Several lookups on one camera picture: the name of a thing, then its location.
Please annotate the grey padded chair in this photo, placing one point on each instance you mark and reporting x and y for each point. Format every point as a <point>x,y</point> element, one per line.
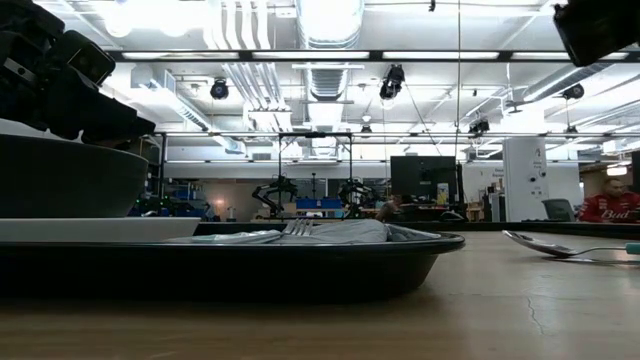
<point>557,210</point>

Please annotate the grey cloth napkin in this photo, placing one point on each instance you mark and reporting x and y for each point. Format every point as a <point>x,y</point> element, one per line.
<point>350,232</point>

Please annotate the blue storage bin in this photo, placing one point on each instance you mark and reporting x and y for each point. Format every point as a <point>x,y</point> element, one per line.
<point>320,203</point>

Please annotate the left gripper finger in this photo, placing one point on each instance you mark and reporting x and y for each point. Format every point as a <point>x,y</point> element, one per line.
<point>122,107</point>
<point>110,129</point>

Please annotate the white square pillar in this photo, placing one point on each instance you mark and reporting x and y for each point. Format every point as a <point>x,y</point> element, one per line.
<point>525,170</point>

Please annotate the black background rig frame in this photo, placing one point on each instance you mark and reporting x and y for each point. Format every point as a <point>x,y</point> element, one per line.
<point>315,135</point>

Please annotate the silver ventilation duct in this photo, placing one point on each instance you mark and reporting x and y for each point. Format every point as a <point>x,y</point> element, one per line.
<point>327,30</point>

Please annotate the person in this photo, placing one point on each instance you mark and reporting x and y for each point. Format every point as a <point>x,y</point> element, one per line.
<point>392,210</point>
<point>607,210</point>

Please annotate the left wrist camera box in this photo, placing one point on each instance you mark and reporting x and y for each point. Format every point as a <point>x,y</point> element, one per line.
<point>90,57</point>

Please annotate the black ceiling-hung camera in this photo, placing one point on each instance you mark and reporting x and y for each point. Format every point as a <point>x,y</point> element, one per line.
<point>392,81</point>
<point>574,91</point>
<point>479,126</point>
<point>219,89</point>

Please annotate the black plastic serving tray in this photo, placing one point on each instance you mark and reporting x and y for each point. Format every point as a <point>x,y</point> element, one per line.
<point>250,272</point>

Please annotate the black overhead light beam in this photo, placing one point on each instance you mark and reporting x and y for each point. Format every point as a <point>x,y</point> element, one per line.
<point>245,55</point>

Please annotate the black background robot arm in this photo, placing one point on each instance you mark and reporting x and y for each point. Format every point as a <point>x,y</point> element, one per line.
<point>274,192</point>
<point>356,192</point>

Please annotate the white round plate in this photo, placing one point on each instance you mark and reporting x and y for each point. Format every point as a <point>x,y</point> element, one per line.
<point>100,230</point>

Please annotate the dark grey bowl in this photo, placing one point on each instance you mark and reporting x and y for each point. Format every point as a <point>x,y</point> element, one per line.
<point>65,180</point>

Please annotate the black storage rack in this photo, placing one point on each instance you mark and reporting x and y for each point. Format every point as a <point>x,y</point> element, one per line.
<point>161,170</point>

